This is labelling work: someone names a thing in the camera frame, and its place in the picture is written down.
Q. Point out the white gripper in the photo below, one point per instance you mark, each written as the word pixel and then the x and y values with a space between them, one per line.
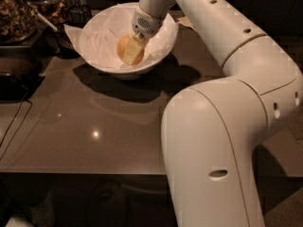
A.
pixel 148 24

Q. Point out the orange fruit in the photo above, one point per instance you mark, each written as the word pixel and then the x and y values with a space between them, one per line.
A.
pixel 121 46

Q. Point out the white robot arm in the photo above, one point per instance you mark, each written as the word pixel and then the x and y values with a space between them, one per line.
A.
pixel 210 130

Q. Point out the white ceramic bowl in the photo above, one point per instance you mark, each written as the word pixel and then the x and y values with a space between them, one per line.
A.
pixel 132 71

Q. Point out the white paper liner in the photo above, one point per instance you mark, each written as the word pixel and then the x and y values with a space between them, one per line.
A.
pixel 101 37

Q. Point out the crumpled beige napkin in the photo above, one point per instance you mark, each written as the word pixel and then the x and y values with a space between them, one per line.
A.
pixel 184 21

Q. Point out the black appliance on left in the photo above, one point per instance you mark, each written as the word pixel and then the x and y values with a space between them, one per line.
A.
pixel 19 74

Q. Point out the large glass jar of snacks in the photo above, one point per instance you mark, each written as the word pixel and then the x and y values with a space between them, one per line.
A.
pixel 17 22

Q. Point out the black wire cup holder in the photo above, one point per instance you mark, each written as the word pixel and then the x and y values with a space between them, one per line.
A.
pixel 79 15

